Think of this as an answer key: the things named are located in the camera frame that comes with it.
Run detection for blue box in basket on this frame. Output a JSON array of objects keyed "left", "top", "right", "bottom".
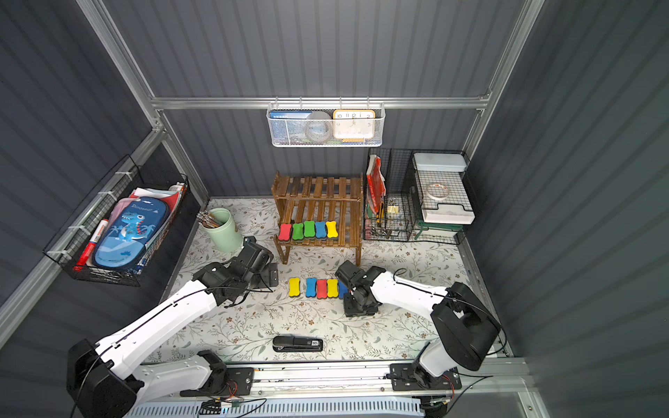
[{"left": 268, "top": 110, "right": 312, "bottom": 146}]

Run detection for white paper tray stack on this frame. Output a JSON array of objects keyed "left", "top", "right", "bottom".
[{"left": 413, "top": 153, "right": 476, "bottom": 226}]

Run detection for orange alarm clock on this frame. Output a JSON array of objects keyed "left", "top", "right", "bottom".
[{"left": 332, "top": 109, "right": 376, "bottom": 142}]

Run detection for blue dinosaur pencil case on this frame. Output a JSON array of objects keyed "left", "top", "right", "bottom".
[{"left": 92, "top": 197, "right": 169, "bottom": 270}]

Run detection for red eraser bottom shelf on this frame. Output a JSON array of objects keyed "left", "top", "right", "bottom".
[{"left": 277, "top": 223, "right": 293, "bottom": 242}]

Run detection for yellow eraser top shelf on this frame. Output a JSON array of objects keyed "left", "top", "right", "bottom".
[
  {"left": 327, "top": 279, "right": 339, "bottom": 299},
  {"left": 289, "top": 278, "right": 301, "bottom": 298}
]

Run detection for red book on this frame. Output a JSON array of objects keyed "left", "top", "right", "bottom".
[{"left": 366, "top": 154, "right": 386, "bottom": 215}]

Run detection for blue eraser top shelf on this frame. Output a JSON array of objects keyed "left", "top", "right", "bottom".
[
  {"left": 337, "top": 281, "right": 348, "bottom": 300},
  {"left": 305, "top": 278, "right": 318, "bottom": 298}
]

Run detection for black stapler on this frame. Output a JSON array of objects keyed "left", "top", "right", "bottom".
[{"left": 272, "top": 334, "right": 324, "bottom": 353}]

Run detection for black wire desk organizer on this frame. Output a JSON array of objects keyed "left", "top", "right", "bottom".
[{"left": 363, "top": 148, "right": 476, "bottom": 245}]

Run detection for white wire hanging basket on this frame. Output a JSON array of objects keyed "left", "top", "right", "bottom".
[{"left": 266, "top": 101, "right": 387, "bottom": 148}]

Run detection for black wire side basket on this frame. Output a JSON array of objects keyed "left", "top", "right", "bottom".
[{"left": 44, "top": 156, "right": 189, "bottom": 287}]

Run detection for grey tape roll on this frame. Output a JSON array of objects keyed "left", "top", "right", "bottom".
[{"left": 304, "top": 111, "right": 333, "bottom": 144}]

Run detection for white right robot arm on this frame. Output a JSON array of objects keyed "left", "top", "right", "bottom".
[{"left": 336, "top": 261, "right": 503, "bottom": 389}]

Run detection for pencils in cup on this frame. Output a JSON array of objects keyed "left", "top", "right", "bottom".
[{"left": 196, "top": 212, "right": 221, "bottom": 229}]

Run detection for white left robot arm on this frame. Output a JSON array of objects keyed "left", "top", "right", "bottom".
[{"left": 66, "top": 237, "right": 274, "bottom": 417}]

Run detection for red marker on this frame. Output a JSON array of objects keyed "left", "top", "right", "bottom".
[{"left": 73, "top": 219, "right": 109, "bottom": 272}]

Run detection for green pencil cup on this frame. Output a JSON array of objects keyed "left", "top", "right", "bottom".
[{"left": 204, "top": 208, "right": 243, "bottom": 253}]

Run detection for yellow eraser bottom shelf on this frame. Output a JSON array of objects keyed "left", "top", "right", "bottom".
[{"left": 326, "top": 220, "right": 339, "bottom": 239}]

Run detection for metal base rail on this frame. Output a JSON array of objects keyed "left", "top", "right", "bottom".
[{"left": 228, "top": 358, "right": 538, "bottom": 400}]

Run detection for red eraser shelf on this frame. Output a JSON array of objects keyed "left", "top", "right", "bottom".
[
  {"left": 316, "top": 279, "right": 329, "bottom": 300},
  {"left": 277, "top": 223, "right": 293, "bottom": 242}
]

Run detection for blue eraser shelf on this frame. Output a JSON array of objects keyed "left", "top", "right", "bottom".
[
  {"left": 305, "top": 278, "right": 318, "bottom": 298},
  {"left": 315, "top": 221, "right": 328, "bottom": 240},
  {"left": 337, "top": 281, "right": 348, "bottom": 300}
]

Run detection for green eraser shelf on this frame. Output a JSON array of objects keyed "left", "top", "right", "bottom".
[
  {"left": 292, "top": 223, "right": 305, "bottom": 241},
  {"left": 303, "top": 220, "right": 316, "bottom": 239}
]

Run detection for blue eraser bottom shelf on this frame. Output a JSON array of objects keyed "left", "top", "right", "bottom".
[{"left": 315, "top": 221, "right": 328, "bottom": 240}]

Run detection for wooden two-tier shelf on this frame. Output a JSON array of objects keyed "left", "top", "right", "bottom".
[{"left": 271, "top": 172, "right": 365, "bottom": 266}]

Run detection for yellow eraser shelf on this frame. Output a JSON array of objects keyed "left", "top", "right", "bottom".
[
  {"left": 327, "top": 279, "right": 339, "bottom": 299},
  {"left": 326, "top": 220, "right": 339, "bottom": 239},
  {"left": 289, "top": 278, "right": 301, "bottom": 298}
]

